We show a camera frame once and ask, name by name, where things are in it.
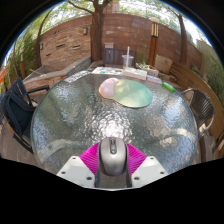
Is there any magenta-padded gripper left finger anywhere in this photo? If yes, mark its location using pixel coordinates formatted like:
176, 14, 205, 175
56, 141, 101, 189

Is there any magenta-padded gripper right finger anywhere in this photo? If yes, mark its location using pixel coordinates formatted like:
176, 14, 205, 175
126, 143, 169, 189

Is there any grey computer mouse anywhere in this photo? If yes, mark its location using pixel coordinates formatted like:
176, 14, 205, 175
98, 136, 129, 178

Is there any green mouse pad, pink rest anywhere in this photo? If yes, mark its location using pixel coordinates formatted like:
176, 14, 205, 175
98, 77, 154, 109

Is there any green packet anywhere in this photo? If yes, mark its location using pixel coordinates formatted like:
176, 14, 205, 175
161, 81, 176, 94

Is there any dark wicker chair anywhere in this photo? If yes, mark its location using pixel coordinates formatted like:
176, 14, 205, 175
179, 87, 216, 141

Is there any small white-blue booklet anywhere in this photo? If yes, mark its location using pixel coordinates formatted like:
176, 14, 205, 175
146, 74, 164, 85

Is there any white licence plate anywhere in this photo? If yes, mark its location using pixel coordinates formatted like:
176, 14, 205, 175
63, 70, 92, 84

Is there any black slatted armchair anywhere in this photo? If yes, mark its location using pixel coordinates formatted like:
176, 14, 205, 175
0, 77, 51, 155

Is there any concrete planter with plants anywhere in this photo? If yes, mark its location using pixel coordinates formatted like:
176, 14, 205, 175
137, 62, 161, 78

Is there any curved wooden bench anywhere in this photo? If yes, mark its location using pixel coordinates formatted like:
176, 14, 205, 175
169, 61, 224, 141

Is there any clear plastic cup with straw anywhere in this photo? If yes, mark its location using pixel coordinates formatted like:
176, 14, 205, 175
121, 45, 135, 70

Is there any dark wooden slatted chair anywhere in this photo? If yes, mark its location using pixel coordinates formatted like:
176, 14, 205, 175
103, 48, 138, 68

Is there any tree with forked trunk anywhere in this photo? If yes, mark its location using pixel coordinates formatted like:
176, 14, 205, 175
66, 0, 114, 63

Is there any slim leaning tree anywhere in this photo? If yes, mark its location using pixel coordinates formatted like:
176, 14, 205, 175
166, 6, 189, 65

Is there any wooden lamp post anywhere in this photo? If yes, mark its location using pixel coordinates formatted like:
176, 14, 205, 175
147, 17, 161, 67

